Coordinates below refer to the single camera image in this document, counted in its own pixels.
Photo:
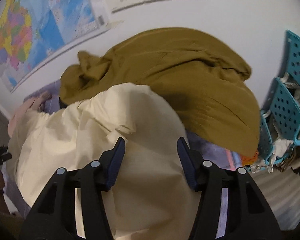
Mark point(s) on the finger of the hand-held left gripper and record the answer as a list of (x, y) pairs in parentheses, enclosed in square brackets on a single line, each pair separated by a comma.
[(0, 155)]

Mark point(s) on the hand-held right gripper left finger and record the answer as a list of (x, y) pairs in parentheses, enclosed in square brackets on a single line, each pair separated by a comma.
[(115, 166)]

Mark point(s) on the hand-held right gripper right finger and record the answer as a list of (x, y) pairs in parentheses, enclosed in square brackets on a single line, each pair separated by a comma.
[(187, 166)]

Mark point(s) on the cream jacket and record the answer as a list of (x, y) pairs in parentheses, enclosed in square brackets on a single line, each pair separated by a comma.
[(102, 120)]

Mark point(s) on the pile of pale clothes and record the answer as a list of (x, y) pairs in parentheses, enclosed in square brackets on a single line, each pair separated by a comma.
[(282, 150)]

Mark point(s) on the purple checked bed sheet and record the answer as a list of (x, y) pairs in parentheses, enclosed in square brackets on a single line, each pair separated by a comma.
[(212, 152)]

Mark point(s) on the pink garment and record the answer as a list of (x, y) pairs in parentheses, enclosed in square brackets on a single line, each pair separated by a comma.
[(17, 120)]

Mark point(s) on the orange cloth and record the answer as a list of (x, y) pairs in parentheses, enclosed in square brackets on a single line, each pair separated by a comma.
[(250, 158)]

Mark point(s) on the mustard garment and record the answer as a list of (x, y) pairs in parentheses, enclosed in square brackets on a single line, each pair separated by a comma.
[(177, 75)]

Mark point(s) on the teal perforated plastic rack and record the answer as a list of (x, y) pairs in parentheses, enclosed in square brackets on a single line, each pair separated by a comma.
[(285, 110)]

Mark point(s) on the colourful wall map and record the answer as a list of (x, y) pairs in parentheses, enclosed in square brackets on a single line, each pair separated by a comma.
[(40, 17)]

